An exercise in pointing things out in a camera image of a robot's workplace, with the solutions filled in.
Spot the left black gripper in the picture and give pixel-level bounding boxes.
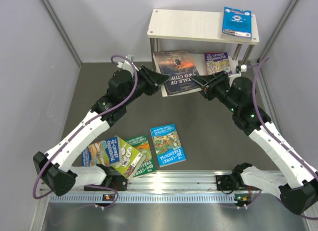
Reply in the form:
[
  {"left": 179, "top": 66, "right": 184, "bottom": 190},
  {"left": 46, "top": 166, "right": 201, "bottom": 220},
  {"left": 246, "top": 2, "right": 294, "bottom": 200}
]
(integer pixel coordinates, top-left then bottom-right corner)
[{"left": 123, "top": 65, "right": 171, "bottom": 106}]

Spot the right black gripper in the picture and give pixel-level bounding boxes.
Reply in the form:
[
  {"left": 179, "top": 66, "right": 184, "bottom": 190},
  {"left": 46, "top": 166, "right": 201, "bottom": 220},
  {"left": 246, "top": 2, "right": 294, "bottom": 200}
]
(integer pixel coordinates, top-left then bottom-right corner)
[{"left": 191, "top": 70, "right": 239, "bottom": 113}]

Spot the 52-storey treehouse purple book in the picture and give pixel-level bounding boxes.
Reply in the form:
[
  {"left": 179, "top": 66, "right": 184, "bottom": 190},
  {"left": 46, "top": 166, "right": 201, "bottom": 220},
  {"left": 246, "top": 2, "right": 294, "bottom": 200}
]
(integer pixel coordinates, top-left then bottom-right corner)
[{"left": 204, "top": 52, "right": 232, "bottom": 75}]

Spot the tale of two cities book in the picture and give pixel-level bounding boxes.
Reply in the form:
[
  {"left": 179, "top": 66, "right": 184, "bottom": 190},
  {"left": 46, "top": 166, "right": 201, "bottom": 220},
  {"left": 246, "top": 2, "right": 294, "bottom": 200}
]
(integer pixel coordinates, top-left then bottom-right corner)
[{"left": 153, "top": 50, "right": 201, "bottom": 97}]

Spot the blue back-cover book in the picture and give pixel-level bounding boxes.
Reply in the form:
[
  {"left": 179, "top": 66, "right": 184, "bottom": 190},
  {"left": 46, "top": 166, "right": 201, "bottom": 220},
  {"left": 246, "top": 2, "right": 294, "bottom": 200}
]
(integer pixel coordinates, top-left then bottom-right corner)
[{"left": 221, "top": 6, "right": 252, "bottom": 39}]

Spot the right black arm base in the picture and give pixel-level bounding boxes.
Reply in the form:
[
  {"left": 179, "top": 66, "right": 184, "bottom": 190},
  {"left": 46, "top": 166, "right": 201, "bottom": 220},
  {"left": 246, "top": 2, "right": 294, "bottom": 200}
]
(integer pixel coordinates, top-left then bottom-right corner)
[{"left": 215, "top": 174, "right": 238, "bottom": 195}]

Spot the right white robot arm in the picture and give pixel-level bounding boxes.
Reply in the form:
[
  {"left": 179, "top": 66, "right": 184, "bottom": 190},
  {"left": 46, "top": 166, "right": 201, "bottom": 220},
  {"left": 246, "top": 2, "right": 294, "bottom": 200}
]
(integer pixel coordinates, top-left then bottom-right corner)
[{"left": 192, "top": 73, "right": 318, "bottom": 215}]

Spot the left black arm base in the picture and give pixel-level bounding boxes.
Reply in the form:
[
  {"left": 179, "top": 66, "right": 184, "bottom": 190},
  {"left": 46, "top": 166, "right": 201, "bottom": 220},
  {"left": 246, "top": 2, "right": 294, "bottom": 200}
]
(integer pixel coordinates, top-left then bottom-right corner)
[{"left": 84, "top": 175, "right": 128, "bottom": 191}]

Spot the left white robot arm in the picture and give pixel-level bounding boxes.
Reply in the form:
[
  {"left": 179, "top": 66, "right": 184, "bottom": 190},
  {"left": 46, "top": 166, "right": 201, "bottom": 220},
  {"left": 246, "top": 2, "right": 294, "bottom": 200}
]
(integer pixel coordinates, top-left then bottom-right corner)
[{"left": 33, "top": 66, "right": 170, "bottom": 196}]

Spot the white two-tier wooden shelf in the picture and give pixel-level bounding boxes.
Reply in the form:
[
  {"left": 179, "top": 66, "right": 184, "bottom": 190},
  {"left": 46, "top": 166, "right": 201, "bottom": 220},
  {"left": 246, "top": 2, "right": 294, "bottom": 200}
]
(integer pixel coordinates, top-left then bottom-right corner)
[{"left": 146, "top": 8, "right": 260, "bottom": 75}]

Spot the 26-storey treehouse blue book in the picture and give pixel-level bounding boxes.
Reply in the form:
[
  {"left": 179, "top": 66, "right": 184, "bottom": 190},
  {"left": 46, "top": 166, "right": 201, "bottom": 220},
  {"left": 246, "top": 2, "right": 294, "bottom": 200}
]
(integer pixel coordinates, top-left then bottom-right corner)
[{"left": 150, "top": 124, "right": 186, "bottom": 167}]

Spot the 104-storey treehouse green book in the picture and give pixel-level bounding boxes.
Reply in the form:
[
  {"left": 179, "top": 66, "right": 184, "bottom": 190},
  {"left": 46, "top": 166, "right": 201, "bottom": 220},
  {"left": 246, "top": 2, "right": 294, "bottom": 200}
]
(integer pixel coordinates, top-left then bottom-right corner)
[{"left": 125, "top": 135, "right": 156, "bottom": 178}]

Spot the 65-storey treehouse lime book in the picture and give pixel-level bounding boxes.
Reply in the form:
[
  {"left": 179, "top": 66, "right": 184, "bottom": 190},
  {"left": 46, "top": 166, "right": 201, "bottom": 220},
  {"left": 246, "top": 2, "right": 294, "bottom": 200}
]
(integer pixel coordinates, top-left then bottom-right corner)
[{"left": 111, "top": 136, "right": 146, "bottom": 180}]

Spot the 91-storey treehouse blue book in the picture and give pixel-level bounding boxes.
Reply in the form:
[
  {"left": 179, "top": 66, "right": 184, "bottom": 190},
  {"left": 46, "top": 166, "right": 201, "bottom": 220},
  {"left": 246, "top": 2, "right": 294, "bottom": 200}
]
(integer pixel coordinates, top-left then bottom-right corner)
[{"left": 81, "top": 136, "right": 122, "bottom": 167}]

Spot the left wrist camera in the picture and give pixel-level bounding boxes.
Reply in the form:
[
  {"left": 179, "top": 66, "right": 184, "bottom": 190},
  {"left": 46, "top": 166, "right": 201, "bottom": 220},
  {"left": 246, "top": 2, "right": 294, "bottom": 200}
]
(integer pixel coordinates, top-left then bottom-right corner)
[{"left": 117, "top": 54, "right": 137, "bottom": 71}]

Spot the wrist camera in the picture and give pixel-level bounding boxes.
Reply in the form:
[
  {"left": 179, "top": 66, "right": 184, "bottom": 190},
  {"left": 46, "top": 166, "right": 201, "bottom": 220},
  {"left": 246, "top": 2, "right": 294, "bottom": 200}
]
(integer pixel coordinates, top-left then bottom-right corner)
[
  {"left": 231, "top": 64, "right": 247, "bottom": 78},
  {"left": 117, "top": 54, "right": 137, "bottom": 71}
]

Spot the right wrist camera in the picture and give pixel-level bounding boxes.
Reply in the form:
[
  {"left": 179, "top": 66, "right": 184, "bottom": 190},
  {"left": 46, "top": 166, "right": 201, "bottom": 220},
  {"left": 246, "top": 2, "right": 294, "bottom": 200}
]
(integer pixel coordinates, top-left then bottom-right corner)
[{"left": 231, "top": 64, "right": 247, "bottom": 78}]

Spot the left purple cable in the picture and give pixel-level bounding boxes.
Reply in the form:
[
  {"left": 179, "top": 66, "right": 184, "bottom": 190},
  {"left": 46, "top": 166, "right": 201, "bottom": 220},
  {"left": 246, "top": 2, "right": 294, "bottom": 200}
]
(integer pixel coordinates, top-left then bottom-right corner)
[{"left": 33, "top": 54, "right": 139, "bottom": 209}]

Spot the aluminium mounting rail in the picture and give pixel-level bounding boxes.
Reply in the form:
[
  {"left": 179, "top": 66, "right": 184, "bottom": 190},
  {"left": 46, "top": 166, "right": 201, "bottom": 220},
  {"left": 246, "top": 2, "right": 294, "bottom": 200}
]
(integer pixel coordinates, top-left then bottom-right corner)
[{"left": 41, "top": 170, "right": 311, "bottom": 204}]

